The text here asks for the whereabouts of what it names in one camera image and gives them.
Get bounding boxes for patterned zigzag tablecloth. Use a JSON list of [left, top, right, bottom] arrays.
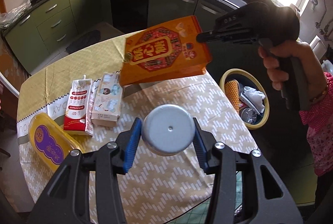
[[16, 31, 261, 224]]

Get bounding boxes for person's right forearm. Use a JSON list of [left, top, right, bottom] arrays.
[[299, 71, 333, 131]]

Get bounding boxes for orange foam net sleeve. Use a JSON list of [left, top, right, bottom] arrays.
[[224, 79, 241, 114]]

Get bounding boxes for red soda can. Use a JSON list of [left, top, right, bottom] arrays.
[[239, 107, 258, 123]]

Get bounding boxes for yellow plastic container purple label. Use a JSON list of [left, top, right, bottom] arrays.
[[28, 113, 81, 174]]

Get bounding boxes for green lower kitchen cabinets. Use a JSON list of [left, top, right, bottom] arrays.
[[2, 0, 247, 73]]

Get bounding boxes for yellow rimmed trash bin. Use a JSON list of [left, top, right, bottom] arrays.
[[219, 68, 271, 131]]

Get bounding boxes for person's right hand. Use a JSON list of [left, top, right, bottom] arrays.
[[258, 40, 328, 105]]

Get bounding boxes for white pill bottle grey cap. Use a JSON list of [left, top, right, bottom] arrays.
[[141, 105, 196, 157]]

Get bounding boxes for white printed carton box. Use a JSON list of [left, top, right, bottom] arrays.
[[91, 72, 123, 127]]

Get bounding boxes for pink floral clothing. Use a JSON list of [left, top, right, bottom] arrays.
[[307, 120, 333, 177]]

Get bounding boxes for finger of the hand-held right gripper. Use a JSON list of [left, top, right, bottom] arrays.
[[196, 30, 258, 45]]

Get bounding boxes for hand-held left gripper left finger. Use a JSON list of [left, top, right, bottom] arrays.
[[27, 117, 143, 224]]

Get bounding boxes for clear plastic wrap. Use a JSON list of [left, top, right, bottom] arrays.
[[239, 86, 266, 115]]

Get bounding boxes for clear plastic bag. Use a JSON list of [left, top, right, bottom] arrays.
[[0, 3, 32, 29]]

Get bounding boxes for dark floor mat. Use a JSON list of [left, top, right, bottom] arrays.
[[65, 30, 101, 54]]

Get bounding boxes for red white milk carton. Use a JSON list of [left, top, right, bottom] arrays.
[[63, 75, 94, 136]]

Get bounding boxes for orange printed box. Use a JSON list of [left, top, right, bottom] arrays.
[[118, 15, 214, 86]]

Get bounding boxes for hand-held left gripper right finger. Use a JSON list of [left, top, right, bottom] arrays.
[[192, 117, 303, 224]]

